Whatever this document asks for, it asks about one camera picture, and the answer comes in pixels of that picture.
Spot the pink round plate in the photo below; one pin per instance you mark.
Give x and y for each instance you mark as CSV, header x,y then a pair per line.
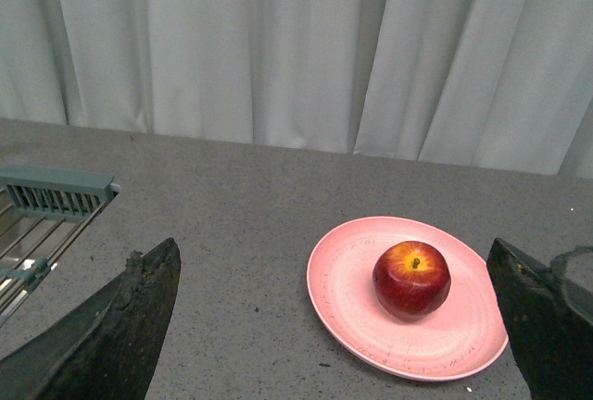
x,y
464,336

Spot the grey-green metal dish rack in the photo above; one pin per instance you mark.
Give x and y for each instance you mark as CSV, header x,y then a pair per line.
x,y
43,211

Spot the red yellow apple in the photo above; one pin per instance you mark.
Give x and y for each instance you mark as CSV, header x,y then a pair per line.
x,y
411,280

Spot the white pleated curtain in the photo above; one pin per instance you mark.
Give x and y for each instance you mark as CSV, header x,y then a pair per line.
x,y
500,84

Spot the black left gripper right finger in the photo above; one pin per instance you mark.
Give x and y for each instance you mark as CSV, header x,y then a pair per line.
x,y
548,319

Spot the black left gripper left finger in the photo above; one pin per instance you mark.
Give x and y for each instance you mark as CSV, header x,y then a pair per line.
x,y
108,346

